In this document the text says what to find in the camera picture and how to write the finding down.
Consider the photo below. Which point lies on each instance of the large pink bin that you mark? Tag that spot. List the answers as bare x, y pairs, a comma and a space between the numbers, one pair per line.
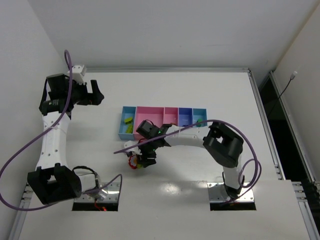
151, 113

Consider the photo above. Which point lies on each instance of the right light blue bin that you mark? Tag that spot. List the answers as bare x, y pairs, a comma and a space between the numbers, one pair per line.
199, 113

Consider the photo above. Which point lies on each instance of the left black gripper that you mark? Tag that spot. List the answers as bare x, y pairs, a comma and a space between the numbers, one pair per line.
85, 92

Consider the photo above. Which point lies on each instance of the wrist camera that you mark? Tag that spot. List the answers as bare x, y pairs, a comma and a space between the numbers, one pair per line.
78, 73
130, 148

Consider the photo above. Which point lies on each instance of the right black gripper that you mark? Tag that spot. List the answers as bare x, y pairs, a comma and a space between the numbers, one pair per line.
146, 155

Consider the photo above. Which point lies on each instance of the red flower lego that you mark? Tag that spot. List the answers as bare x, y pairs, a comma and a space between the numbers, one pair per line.
132, 162

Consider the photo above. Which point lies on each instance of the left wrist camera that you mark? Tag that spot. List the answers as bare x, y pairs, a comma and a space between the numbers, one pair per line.
78, 73

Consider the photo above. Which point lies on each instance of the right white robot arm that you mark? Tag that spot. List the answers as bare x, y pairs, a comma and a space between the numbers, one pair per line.
223, 144

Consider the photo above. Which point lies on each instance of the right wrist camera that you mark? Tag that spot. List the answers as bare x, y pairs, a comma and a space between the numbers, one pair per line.
130, 148

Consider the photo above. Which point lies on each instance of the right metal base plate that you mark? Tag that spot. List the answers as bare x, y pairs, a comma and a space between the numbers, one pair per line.
217, 194

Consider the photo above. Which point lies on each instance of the metal base plate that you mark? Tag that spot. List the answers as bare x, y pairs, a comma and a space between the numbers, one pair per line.
109, 195
217, 194

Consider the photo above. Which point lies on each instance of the small pink bin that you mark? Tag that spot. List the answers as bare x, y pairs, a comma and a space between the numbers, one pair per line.
171, 115

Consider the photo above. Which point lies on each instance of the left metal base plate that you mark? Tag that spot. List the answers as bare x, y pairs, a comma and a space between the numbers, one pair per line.
109, 195

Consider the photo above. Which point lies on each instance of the dark blue bin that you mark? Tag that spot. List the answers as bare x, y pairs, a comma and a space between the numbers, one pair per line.
185, 116

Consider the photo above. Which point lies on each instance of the left light blue bin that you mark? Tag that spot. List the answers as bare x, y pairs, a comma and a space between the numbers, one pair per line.
127, 111

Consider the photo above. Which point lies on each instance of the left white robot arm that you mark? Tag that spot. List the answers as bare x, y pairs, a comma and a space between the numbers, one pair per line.
53, 181

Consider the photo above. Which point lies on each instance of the small lime lego brick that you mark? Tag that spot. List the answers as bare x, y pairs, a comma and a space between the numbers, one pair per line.
129, 129

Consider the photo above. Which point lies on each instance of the light blue bin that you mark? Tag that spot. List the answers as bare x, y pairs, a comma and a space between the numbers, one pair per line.
127, 111
199, 113

